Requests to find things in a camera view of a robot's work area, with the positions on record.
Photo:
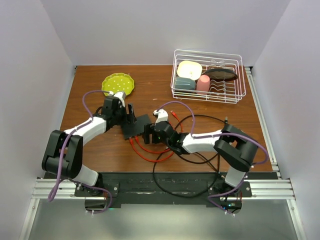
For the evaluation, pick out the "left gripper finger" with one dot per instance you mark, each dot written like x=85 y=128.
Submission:
x=131 y=119
x=130 y=108

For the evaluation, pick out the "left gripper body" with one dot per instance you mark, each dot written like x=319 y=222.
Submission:
x=120 y=116

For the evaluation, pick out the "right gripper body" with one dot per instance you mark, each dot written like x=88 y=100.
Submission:
x=156 y=138

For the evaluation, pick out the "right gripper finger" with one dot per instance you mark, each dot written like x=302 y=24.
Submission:
x=148 y=139
x=148 y=129

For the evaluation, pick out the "black network switch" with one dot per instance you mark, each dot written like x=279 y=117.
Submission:
x=131 y=130

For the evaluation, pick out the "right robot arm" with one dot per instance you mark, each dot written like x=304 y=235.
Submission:
x=233 y=145

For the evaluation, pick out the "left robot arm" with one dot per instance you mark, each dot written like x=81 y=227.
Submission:
x=63 y=155

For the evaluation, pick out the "yellow-green plate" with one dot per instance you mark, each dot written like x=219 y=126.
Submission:
x=118 y=82

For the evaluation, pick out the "grey-green cup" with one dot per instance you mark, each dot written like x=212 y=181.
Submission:
x=184 y=84

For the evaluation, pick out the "pink cup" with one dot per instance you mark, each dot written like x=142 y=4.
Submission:
x=203 y=84

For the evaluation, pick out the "cream square bowl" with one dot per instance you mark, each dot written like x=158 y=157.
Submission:
x=189 y=69

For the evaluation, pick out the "dark brown plate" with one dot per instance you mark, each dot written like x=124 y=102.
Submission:
x=221 y=74

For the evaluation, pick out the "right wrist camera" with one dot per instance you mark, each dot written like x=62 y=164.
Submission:
x=161 y=116

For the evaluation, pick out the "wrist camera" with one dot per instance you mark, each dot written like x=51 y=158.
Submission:
x=120 y=95
x=161 y=116

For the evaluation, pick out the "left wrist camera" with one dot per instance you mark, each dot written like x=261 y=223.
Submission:
x=120 y=95

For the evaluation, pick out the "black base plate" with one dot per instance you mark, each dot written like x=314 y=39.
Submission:
x=168 y=188

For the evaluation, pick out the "white wire dish rack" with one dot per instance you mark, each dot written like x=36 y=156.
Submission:
x=225 y=92

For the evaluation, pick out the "aluminium frame rail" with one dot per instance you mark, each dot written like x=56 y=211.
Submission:
x=270 y=214

